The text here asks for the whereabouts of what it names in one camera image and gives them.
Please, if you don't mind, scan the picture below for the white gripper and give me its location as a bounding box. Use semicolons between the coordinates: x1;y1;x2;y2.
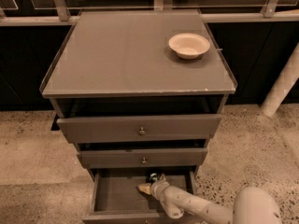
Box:
138;174;170;200

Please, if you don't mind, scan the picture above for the green can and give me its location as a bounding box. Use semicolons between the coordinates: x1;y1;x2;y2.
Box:
149;173;158;183

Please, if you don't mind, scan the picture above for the grey bottom drawer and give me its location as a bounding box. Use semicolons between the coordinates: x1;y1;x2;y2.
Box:
83;167;204;224

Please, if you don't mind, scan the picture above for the grey drawer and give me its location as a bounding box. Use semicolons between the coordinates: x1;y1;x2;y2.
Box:
78;148;207;169
83;167;204;224
57;114;221;143

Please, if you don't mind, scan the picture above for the brass top drawer knob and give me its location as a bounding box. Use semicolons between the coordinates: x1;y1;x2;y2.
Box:
138;127;147;136

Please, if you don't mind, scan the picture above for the grey middle drawer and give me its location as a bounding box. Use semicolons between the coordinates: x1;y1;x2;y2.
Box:
78;148;207;169

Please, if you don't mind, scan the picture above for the grey drawer cabinet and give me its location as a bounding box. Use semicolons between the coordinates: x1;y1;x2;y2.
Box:
39;9;238;224

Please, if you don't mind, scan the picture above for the grey top drawer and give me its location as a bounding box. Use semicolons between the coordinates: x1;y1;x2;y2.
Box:
57;114;221;143

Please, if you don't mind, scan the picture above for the white bowl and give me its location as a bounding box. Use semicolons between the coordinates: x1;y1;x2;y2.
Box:
168;33;210;60

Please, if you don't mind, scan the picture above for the white post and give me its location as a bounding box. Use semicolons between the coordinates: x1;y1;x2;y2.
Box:
261;43;299;117

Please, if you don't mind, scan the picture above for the metal railing frame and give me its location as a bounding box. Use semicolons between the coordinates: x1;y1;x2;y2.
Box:
0;0;299;26

